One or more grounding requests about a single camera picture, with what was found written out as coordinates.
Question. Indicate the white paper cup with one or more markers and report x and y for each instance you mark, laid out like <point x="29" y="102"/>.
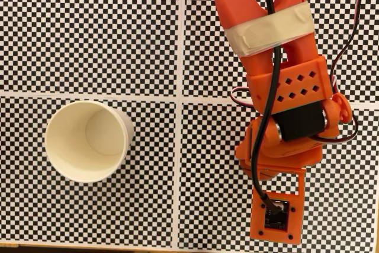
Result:
<point x="68" y="143"/>

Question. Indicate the beige masking tape strip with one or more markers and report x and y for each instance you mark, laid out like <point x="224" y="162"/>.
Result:
<point x="266" y="33"/>

